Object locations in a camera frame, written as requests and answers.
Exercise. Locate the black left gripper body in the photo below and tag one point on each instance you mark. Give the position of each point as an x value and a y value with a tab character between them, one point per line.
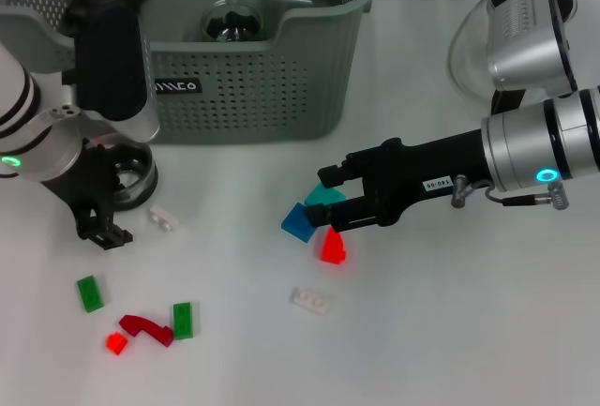
91	178

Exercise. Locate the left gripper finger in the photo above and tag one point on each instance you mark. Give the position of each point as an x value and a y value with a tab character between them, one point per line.
103	230
131	160

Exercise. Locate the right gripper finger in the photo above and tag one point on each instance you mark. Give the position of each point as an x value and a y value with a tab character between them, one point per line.
333	175
347	216

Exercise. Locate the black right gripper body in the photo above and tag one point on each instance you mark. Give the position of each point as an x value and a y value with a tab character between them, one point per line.
408	171

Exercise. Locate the teal square building block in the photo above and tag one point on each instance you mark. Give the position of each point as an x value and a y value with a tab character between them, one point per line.
328	197

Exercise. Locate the glass teacup black sleeve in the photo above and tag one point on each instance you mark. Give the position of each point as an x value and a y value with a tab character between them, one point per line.
232	21
140	190

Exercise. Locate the bright red slope block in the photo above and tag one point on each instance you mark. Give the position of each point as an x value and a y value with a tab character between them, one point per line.
334	249

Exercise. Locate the blue square building block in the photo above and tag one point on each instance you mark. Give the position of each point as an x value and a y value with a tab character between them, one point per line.
294	225

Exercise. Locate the small white building block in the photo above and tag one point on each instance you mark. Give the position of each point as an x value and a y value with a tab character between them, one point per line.
164	218

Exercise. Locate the green building block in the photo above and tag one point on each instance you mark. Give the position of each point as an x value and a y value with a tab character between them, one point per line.
90	294
183	321

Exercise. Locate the white flat plate block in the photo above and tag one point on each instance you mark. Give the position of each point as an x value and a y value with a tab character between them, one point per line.
311	301

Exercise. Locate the dark red arch block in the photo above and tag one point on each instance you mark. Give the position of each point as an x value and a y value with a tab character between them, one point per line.
140	324

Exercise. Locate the grey perforated storage bin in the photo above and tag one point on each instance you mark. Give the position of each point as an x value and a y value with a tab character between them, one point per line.
258	96

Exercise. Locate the bright red small cube block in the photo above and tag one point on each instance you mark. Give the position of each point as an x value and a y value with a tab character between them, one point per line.
116	343

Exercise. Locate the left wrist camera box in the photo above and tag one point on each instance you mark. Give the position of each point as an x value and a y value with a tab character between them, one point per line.
110	64

